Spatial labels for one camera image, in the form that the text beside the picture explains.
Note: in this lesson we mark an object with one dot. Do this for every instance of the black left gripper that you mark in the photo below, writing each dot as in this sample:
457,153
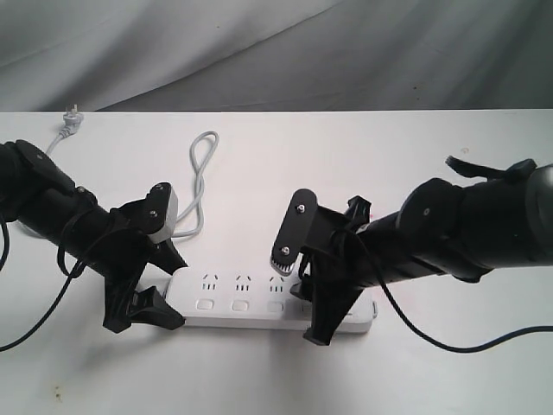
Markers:
127,249

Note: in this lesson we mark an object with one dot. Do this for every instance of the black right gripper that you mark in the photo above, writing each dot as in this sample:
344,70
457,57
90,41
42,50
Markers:
335,268

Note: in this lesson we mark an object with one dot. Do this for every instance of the white five-outlet power strip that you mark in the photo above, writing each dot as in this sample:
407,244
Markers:
258,299

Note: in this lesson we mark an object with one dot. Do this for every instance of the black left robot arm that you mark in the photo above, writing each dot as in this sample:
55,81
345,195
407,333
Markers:
35,192

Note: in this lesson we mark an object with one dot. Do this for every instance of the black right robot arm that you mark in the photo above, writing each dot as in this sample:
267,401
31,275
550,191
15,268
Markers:
503,220

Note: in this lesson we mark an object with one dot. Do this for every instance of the grey backdrop cloth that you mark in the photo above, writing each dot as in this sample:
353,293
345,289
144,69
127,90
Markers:
275,56

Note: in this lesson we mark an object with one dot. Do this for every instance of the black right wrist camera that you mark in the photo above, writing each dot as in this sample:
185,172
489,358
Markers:
291,231

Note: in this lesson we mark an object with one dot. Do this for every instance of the white wall plug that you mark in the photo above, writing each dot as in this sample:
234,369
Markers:
73,118

